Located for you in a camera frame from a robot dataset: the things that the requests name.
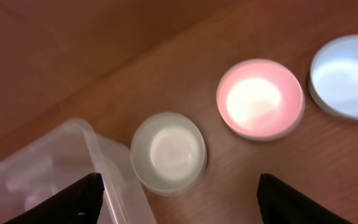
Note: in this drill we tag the light blue bowl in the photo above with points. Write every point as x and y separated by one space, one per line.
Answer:
333 83

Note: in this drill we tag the grey bowl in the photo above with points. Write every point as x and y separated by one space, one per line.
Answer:
168 153

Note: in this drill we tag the pink bowl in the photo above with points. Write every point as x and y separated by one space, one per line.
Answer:
260 99

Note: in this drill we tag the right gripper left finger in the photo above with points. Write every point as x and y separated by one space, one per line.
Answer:
80 202

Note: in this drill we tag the clear plastic storage bin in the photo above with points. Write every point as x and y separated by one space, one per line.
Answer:
63 156

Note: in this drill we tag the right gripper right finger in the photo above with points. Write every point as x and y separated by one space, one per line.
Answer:
281 203

